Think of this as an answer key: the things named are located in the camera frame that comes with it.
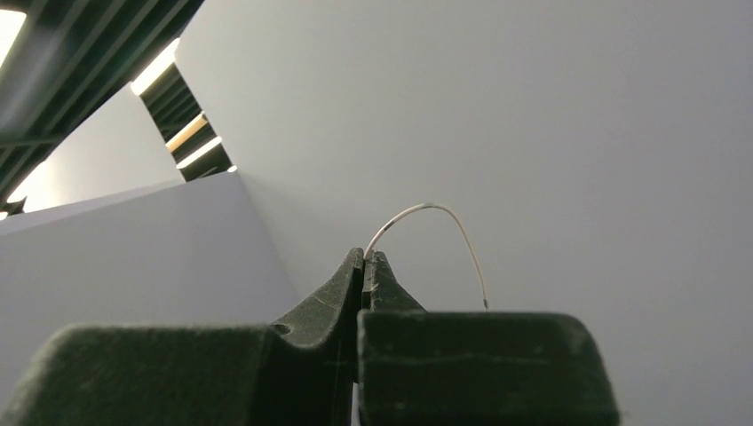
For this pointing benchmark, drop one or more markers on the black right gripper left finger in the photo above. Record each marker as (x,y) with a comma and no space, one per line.
(297,370)

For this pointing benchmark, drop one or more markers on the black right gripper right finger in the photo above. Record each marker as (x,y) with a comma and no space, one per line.
(473,368)

